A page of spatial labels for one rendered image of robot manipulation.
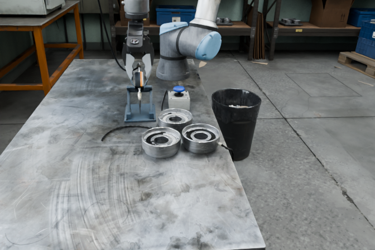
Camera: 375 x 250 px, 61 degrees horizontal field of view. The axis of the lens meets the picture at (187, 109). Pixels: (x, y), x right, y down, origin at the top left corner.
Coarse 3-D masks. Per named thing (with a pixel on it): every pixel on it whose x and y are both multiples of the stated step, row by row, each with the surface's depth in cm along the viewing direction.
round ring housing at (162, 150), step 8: (152, 128) 90; (160, 128) 91; (168, 128) 90; (144, 136) 87; (160, 136) 88; (168, 136) 88; (176, 136) 88; (144, 144) 83; (160, 144) 84; (168, 144) 85; (176, 144) 83; (152, 152) 82; (160, 152) 82; (168, 152) 83; (176, 152) 86
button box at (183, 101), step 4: (172, 92) 113; (176, 92) 113; (184, 92) 113; (172, 96) 110; (176, 96) 110; (180, 96) 109; (184, 96) 110; (188, 96) 110; (172, 100) 108; (176, 100) 108; (180, 100) 108; (184, 100) 108; (188, 100) 108; (172, 104) 108; (176, 104) 108; (180, 104) 109; (184, 104) 109; (188, 104) 109; (180, 108) 109; (184, 108) 109; (188, 108) 110
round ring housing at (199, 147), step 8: (184, 128) 90; (192, 128) 93; (200, 128) 93; (208, 128) 93; (216, 128) 91; (184, 136) 86; (192, 136) 89; (200, 136) 91; (208, 136) 89; (216, 136) 89; (184, 144) 87; (192, 144) 85; (200, 144) 84; (208, 144) 84; (216, 144) 86; (200, 152) 86; (208, 152) 86
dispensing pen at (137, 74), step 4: (140, 64) 105; (140, 68) 105; (136, 72) 103; (136, 76) 102; (136, 80) 102; (140, 80) 102; (136, 84) 102; (140, 84) 102; (136, 88) 105; (140, 88) 103; (140, 92) 103; (140, 96) 103; (140, 100) 103; (140, 104) 103; (140, 108) 103; (140, 112) 103
